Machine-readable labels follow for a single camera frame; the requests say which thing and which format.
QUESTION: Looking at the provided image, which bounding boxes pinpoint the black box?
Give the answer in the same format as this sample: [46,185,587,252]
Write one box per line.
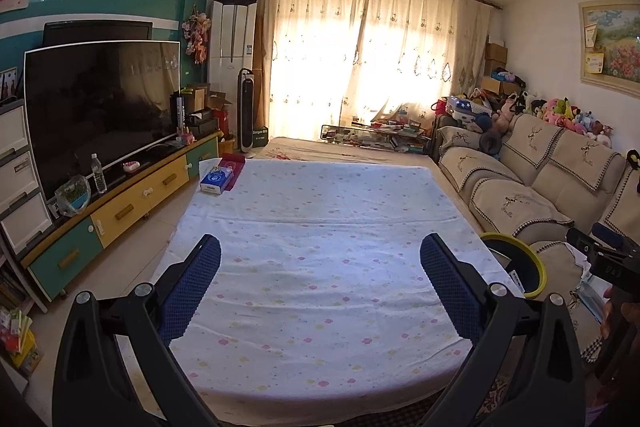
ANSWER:
[186,109,221,138]

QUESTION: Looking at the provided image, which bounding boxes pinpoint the white standing air conditioner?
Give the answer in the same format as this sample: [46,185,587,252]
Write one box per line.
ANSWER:
[207,0,258,148]

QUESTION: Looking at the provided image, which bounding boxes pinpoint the tall white box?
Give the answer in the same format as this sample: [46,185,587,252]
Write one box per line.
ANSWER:
[172,91,187,132]

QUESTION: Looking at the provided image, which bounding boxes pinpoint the blue and white tissue box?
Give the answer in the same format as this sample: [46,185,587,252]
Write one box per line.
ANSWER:
[200,167,236,195]

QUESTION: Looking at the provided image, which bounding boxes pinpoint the black tower fan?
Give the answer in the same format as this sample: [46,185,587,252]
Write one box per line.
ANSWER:
[237,68,257,152]

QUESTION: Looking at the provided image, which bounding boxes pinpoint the open brown cardboard box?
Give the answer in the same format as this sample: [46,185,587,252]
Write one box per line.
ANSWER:
[187,82,233,110]

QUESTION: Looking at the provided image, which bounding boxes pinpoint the beige sofa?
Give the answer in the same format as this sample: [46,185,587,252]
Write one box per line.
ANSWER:
[432,112,640,365]

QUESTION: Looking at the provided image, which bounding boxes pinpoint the photo frame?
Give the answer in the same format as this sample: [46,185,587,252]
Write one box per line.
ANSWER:
[0,67,18,100]

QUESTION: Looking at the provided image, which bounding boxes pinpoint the yellow and teal TV cabinet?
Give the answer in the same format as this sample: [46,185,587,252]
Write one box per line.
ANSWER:
[20,129,223,303]

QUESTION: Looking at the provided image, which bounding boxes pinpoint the clear water bottle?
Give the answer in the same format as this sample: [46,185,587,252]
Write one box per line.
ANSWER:
[91,153,108,194]

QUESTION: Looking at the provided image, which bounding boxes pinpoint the blue plastic packet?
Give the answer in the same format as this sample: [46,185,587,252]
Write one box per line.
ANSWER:
[575,277,608,323]

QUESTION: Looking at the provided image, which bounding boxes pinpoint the white drawer unit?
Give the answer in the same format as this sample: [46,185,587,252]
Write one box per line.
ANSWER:
[0,99,53,258]

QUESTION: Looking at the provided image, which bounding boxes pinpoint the dark round cushion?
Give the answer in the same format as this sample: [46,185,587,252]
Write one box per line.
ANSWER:
[479,127,502,154]

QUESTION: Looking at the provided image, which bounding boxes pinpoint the small black television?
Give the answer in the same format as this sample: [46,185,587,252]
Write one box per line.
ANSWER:
[42,21,154,48]

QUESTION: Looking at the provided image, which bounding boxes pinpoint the dotted white tablecloth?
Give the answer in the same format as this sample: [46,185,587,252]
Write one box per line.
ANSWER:
[155,157,526,403]

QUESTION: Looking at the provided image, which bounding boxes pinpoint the floral beige sheet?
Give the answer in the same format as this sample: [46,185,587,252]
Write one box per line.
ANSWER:
[260,136,436,165]

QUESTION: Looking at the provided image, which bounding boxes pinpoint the cluttered glass coffee table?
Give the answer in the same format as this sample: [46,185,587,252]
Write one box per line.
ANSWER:
[320,114,433,152]

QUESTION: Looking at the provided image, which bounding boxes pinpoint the framed flower painting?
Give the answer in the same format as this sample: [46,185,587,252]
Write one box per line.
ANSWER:
[578,0,640,86]

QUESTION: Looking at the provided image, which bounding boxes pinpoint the bookshelf with books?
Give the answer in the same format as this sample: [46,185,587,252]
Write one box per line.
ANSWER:
[0,232,43,380]

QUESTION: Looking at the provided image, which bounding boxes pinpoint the pile of plush toys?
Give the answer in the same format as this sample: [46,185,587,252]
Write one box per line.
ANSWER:
[492,89,615,145]

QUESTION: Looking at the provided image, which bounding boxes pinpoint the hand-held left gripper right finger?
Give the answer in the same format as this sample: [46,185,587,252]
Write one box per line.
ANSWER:
[420,234,586,427]

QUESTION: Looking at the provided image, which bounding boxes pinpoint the crumpled white paper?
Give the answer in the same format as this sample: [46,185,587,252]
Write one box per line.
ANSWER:
[565,242,593,273]

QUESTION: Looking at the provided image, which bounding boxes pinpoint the blue starry bag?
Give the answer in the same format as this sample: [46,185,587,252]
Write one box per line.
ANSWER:
[450,96,488,118]

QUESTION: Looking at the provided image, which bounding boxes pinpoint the beige embroidered curtain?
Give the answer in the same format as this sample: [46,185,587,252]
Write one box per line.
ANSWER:
[255,0,493,138]

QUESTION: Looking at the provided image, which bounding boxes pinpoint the large curved television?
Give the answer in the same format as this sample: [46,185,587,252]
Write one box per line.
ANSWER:
[24,41,182,202]

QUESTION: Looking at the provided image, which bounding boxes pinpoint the patterned rug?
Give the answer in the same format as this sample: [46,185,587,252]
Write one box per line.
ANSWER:
[470,352,521,427]

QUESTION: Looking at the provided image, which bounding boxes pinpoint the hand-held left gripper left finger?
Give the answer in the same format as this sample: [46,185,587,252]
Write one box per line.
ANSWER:
[52,234,223,427]

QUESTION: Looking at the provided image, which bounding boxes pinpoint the tall brown board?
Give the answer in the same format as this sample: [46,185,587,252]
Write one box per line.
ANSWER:
[252,7,271,128]

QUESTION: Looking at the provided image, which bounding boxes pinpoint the person's right hand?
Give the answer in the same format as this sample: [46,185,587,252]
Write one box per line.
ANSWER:
[601,286,621,340]

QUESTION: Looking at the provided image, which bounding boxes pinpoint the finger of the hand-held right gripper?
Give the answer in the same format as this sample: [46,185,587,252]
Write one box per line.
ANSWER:
[566,222,628,258]

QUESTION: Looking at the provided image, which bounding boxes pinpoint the pink artificial flowers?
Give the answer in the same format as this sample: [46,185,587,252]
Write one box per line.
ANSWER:
[181,12,210,65]

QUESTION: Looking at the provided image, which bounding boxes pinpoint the yellow rimmed blue bin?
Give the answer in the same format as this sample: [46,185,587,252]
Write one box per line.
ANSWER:
[480,232,547,299]

